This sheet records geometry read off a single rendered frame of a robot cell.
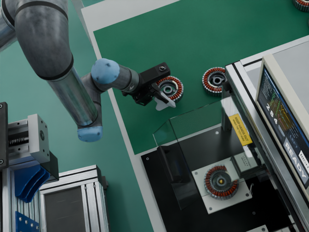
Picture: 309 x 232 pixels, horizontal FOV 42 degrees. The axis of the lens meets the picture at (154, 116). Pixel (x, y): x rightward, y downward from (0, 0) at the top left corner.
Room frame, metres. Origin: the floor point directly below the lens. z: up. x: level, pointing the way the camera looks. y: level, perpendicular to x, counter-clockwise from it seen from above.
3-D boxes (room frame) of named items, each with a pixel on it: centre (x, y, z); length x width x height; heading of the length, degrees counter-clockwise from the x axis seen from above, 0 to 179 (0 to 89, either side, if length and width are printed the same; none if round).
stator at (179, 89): (0.75, -0.07, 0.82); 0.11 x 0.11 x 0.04
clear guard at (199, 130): (0.40, -0.15, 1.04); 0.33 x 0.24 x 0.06; 94
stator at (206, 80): (0.76, -0.26, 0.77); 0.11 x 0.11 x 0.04
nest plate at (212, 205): (0.38, -0.14, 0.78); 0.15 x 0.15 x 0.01; 4
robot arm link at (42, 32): (0.61, 0.19, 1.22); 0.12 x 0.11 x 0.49; 82
